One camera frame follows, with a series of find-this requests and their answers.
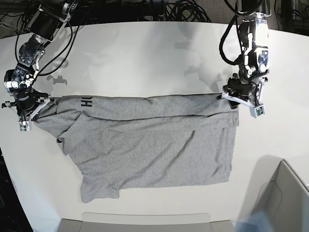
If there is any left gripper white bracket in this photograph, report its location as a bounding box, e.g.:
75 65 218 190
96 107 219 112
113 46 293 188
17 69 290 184
216 77 268 109

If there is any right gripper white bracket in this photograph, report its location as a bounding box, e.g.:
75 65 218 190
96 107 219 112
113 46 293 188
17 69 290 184
1 93 57 123

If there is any grey T-shirt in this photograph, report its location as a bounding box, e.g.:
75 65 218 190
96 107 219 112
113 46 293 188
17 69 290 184
34 94 239 203

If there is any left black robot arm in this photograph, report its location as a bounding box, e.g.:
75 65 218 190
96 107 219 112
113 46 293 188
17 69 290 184
217 0 271 117

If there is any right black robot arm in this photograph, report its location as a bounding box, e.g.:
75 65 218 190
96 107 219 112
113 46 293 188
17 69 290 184
2 0 78 126

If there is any grey bin right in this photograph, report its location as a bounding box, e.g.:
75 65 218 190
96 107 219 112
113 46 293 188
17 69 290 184
252 160 309 232

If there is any blue object bottom right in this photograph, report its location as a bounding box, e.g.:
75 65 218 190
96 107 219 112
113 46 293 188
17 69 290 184
233 211 273 232

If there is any grey tray bottom edge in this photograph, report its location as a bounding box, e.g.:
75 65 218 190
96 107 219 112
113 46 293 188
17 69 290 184
58 213 235 232

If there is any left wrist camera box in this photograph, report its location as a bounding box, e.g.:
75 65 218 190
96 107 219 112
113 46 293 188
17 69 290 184
250 104 265 118

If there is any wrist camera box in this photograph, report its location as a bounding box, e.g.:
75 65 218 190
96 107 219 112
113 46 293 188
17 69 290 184
250 104 265 118
19 120 31 132

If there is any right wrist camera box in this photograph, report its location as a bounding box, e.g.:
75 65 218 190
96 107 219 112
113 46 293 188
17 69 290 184
19 120 31 132

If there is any black cable bundle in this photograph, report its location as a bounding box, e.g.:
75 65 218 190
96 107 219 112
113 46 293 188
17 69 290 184
158 0 213 24

